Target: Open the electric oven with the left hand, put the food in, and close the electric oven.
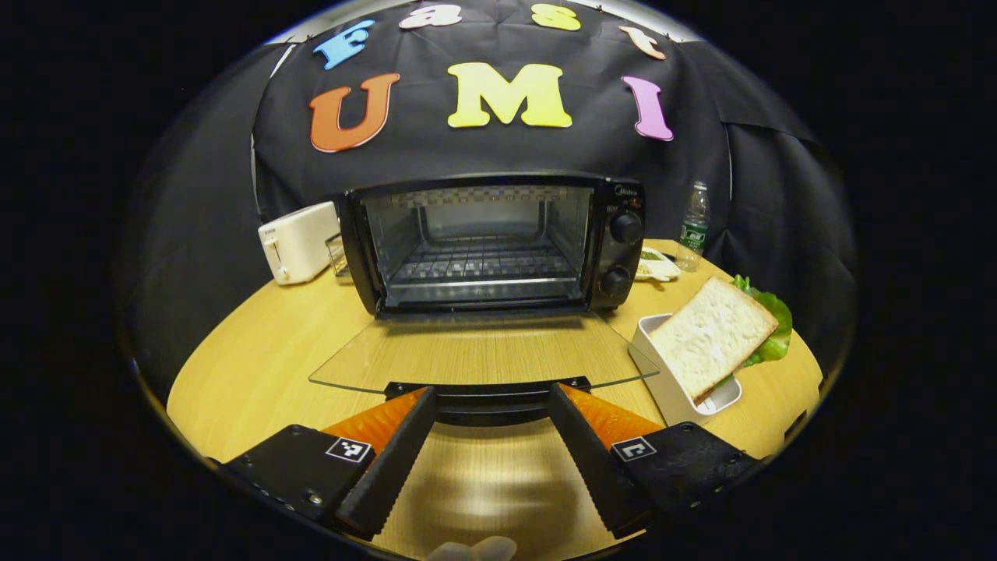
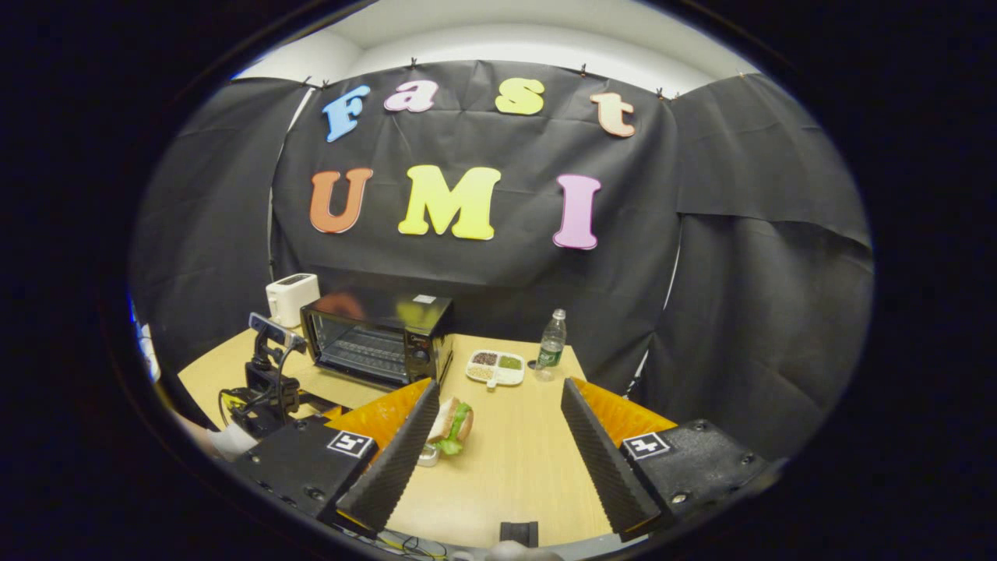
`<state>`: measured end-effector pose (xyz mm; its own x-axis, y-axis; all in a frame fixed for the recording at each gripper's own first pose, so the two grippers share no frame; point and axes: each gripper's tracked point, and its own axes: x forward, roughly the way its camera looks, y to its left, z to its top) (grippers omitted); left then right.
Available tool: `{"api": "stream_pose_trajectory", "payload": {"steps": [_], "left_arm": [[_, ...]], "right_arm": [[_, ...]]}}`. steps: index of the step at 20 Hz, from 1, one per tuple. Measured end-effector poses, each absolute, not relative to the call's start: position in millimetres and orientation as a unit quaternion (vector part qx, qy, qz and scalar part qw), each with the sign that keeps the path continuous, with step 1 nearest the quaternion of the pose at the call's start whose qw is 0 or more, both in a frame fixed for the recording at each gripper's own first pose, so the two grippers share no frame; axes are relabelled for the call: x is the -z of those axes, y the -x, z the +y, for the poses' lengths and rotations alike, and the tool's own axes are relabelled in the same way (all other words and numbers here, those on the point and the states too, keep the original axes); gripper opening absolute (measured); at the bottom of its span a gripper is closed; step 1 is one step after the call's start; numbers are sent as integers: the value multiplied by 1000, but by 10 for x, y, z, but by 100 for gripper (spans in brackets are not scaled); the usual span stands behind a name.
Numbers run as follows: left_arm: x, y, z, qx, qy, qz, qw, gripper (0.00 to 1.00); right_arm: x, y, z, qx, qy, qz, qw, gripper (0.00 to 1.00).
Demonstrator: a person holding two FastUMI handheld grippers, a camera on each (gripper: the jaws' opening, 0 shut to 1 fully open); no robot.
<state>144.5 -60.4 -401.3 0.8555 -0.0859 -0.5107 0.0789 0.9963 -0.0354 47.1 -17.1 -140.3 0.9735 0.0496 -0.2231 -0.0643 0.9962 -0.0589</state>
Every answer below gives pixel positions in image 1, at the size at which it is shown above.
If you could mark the white rectangular tray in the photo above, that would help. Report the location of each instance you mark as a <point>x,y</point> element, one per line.
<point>662,382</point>

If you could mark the black electric oven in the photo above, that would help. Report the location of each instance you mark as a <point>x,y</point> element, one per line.
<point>623,257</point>

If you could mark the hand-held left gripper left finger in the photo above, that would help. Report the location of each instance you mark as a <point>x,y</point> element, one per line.
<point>397,463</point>

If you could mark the toast and lettuce sandwich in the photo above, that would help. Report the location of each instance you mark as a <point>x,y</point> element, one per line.
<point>709,335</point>

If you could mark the clear plastic water bottle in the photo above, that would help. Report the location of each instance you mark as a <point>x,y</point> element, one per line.
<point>693,234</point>

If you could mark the small white dish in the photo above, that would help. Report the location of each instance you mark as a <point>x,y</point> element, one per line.
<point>658,269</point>

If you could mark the white toaster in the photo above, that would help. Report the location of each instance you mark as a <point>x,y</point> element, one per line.
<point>300,241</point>

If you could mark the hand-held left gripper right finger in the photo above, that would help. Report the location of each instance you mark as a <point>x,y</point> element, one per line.
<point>596,463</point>

